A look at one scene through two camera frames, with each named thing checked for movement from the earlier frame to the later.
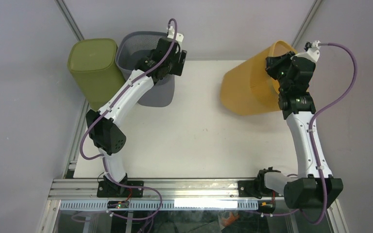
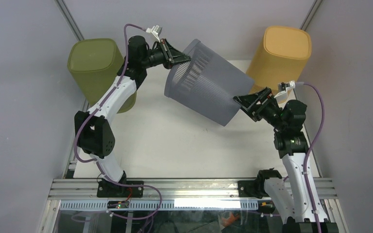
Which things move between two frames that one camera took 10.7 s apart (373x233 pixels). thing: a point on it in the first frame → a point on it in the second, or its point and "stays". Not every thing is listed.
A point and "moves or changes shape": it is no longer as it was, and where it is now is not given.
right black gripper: [272, 62] → [247, 101]
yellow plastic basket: [246, 88] moves or changes shape
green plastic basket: [94, 66] stays
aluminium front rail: [87, 190] stays
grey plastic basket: [131, 47] → [206, 84]
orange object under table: [228, 222] stays
